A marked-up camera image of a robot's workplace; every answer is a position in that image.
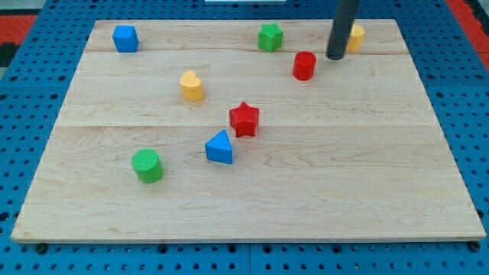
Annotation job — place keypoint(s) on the red cylinder block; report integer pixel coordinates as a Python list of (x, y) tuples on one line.
[(304, 65)]

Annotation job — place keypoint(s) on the wooden board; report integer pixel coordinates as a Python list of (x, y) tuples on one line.
[(355, 154)]

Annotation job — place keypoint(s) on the red star block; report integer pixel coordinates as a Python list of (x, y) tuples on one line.
[(244, 120)]

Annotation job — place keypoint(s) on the blue triangle block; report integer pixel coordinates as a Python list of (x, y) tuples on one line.
[(219, 148)]

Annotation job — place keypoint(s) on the yellow heart block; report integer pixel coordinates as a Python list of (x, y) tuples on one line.
[(191, 86)]

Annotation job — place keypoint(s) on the green cylinder block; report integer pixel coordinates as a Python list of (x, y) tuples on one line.
[(147, 165)]

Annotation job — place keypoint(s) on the green star block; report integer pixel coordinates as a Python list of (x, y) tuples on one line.
[(270, 37)]

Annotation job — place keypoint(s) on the yellow hexagon block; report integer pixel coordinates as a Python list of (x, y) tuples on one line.
[(356, 38)]

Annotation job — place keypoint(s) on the blue cube block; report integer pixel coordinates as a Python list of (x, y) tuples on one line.
[(125, 38)]

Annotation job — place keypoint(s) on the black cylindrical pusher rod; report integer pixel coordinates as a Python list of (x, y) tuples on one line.
[(343, 21)]

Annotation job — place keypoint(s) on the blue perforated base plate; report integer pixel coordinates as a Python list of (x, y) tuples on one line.
[(447, 46)]

